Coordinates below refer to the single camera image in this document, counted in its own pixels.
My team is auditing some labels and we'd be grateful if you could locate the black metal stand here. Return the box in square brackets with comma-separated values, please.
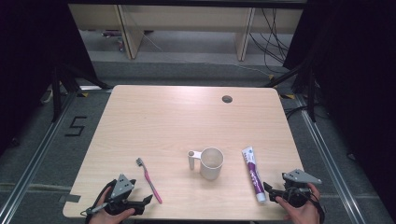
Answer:
[264, 59, 319, 123]
[50, 62, 111, 123]

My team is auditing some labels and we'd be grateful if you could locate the pink toothbrush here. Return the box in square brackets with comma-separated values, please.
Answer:
[135, 157, 163, 205]

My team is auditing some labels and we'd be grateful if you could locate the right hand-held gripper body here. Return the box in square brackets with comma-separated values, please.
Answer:
[281, 168, 322, 209]

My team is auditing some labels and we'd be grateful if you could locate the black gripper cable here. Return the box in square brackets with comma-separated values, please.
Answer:
[309, 192, 327, 224]

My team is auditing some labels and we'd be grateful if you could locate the white and purple toothpaste tube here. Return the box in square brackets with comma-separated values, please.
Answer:
[241, 146, 268, 204]

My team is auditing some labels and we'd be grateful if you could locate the grey tape strip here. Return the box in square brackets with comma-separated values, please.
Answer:
[58, 193, 82, 203]

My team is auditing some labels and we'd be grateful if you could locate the bundle of black cables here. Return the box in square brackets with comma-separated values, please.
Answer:
[248, 7, 291, 75]

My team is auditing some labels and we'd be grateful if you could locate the black cable with grey plug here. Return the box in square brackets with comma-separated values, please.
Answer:
[79, 179, 114, 218]

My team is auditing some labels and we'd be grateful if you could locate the person's right hand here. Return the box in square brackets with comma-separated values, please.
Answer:
[275, 182, 322, 224]

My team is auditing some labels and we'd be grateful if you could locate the dark curtain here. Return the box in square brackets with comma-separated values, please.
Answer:
[283, 0, 396, 213]
[0, 0, 97, 157]

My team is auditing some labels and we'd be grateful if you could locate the person's left hand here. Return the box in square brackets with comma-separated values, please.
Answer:
[88, 208, 136, 224]

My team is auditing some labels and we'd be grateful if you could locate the white cup with handle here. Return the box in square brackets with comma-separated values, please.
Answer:
[187, 147, 225, 181]

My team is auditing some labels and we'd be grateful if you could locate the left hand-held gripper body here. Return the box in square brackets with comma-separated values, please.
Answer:
[104, 173, 147, 217]

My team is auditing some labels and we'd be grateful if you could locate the metal floor rail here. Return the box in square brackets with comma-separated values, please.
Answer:
[0, 92, 78, 217]
[299, 101, 367, 224]

